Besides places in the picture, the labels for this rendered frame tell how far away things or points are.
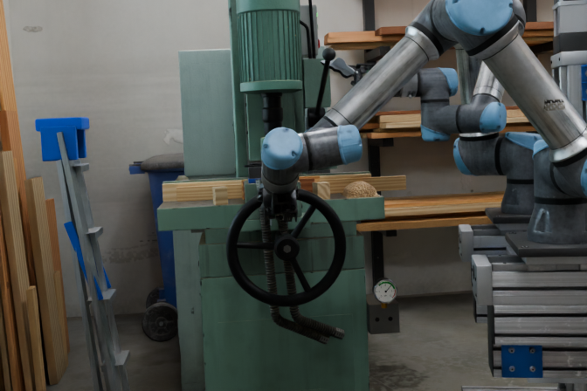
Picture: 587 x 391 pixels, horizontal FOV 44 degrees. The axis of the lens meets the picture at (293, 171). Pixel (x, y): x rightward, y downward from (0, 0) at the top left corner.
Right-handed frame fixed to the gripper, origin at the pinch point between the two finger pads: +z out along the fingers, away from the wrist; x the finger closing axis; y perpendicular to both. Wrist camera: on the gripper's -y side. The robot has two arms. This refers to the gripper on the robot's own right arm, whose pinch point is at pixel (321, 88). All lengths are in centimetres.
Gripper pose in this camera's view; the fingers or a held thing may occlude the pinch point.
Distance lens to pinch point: 194.6
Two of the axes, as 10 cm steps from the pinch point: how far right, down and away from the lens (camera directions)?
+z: -10.0, 0.4, -0.8
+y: 0.6, -3.2, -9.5
